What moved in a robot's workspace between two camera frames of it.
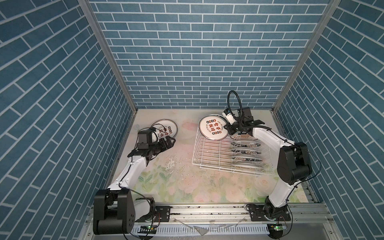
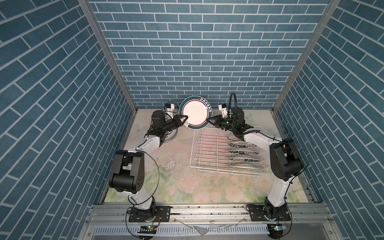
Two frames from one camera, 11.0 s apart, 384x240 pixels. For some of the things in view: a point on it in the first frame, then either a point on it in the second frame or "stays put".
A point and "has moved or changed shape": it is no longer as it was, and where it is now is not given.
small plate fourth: [246, 159] stays put
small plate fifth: [249, 165] stays put
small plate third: [245, 151] stays put
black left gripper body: [156, 147] → [170, 124]
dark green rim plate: [219, 115] has moved or changed shape
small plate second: [244, 144] stays put
